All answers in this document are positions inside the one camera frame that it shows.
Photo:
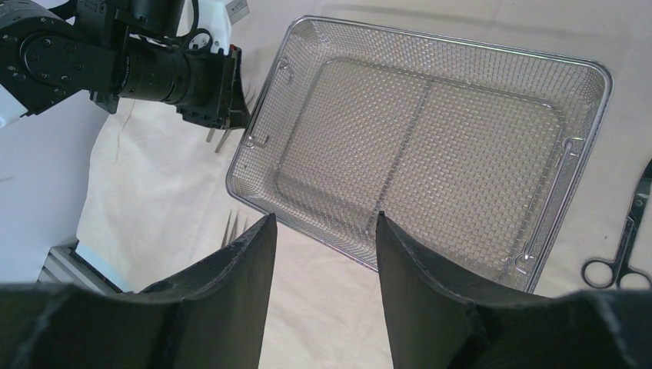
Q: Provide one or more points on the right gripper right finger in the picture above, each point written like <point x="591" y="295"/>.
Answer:
<point x="441" y="315"/>

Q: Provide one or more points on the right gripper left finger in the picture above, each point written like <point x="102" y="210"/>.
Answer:
<point x="209" y="315"/>

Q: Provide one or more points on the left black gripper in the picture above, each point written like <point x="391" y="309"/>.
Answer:
<point x="204" y="88"/>

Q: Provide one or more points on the beige wrapping cloth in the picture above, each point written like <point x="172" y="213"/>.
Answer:
<point x="157" y="203"/>

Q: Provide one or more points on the small steel scissors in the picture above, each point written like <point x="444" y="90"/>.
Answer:
<point x="619" y="265"/>

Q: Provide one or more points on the metal mesh instrument tray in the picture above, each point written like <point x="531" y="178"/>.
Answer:
<point x="473" y="149"/>

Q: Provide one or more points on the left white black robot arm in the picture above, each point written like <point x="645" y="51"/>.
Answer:
<point x="48" y="55"/>

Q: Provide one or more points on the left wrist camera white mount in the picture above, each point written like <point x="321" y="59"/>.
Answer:
<point x="210" y="24"/>

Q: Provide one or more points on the aluminium frame rail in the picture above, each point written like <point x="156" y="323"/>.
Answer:
<point x="64" y="266"/>

